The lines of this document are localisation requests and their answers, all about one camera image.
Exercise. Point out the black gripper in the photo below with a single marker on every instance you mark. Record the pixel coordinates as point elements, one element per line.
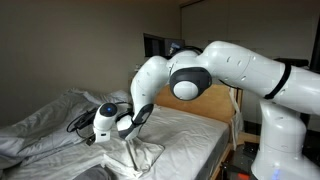
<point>90,141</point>

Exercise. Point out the white cloth with green print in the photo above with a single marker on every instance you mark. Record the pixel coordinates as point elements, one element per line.
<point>143,153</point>

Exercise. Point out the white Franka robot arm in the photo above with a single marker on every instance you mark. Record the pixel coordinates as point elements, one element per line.
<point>260,70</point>

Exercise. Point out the white pillow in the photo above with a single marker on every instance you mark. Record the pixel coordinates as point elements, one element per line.
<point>110,96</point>

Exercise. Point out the white crumpled duvet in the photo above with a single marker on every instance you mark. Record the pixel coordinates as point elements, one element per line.
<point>40,130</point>

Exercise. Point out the large black monitor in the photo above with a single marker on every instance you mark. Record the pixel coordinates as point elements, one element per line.
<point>153,45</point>

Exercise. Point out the white plastic bag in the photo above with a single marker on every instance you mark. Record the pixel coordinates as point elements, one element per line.
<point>237,125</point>

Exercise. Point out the black side table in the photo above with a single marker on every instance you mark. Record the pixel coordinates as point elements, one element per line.
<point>243,156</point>

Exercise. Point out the black mounted device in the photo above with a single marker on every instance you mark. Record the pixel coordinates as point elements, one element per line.
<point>296,62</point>

